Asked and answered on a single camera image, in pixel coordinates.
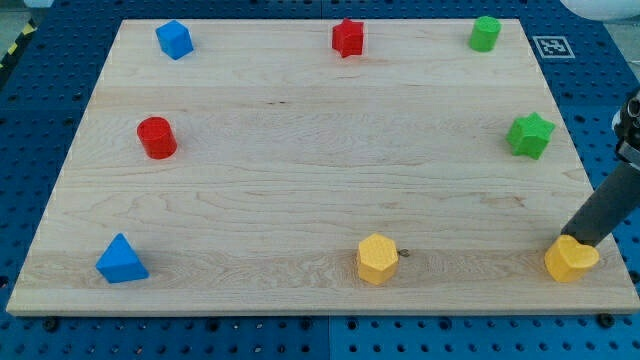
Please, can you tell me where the red cylinder block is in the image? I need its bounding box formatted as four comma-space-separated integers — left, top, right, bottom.
136, 117, 177, 160

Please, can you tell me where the black bolt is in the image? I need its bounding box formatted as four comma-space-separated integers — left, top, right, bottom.
596, 313, 616, 329
42, 317, 60, 333

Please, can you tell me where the black bolt bottom left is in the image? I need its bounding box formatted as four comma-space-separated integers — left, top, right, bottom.
42, 317, 60, 333

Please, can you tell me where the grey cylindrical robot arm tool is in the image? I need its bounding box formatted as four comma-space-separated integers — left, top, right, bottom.
560, 88, 639, 247

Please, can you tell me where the wooden board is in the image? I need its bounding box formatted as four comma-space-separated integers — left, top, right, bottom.
7, 19, 639, 317

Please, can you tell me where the red star block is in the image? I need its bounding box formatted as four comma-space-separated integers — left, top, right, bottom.
331, 18, 364, 58

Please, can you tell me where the blue cube block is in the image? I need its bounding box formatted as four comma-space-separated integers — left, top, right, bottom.
155, 20, 194, 60

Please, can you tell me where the blue triangle block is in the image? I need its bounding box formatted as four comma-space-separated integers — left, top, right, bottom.
95, 233, 149, 283

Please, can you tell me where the green star block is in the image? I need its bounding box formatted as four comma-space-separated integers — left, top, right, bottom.
506, 112, 556, 160

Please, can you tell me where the yellow hexagon block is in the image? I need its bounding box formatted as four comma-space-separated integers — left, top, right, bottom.
356, 233, 399, 285

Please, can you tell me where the yellow heart block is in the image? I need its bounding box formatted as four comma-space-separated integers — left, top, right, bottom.
544, 235, 600, 283

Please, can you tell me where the white round object top right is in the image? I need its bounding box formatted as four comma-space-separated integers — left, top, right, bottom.
560, 0, 639, 21

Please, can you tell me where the white fiducial marker tag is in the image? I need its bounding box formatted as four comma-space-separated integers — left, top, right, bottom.
532, 35, 575, 59

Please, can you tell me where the black bolt bottom right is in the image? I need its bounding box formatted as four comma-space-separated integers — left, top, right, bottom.
596, 313, 616, 329

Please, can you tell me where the green cylinder block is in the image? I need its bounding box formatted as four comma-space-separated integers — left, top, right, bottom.
468, 16, 502, 52

